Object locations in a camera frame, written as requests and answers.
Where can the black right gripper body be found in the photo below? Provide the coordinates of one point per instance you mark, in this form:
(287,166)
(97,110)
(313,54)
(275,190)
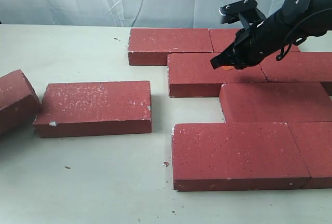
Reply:
(251,46)

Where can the red brick once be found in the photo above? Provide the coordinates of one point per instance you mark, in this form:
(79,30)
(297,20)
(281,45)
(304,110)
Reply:
(191,75)

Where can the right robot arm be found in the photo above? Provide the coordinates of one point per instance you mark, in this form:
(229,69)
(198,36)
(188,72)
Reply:
(311,16)

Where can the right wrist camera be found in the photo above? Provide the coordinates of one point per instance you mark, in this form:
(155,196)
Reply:
(245,11)

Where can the red brick third row right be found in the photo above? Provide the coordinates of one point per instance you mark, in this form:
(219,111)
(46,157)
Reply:
(275,102)

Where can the red brick second row right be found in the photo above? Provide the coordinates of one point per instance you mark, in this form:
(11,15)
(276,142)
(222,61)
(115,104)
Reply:
(299,67)

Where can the red brick white speckled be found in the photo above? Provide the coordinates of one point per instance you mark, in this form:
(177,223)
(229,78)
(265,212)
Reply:
(95,109)

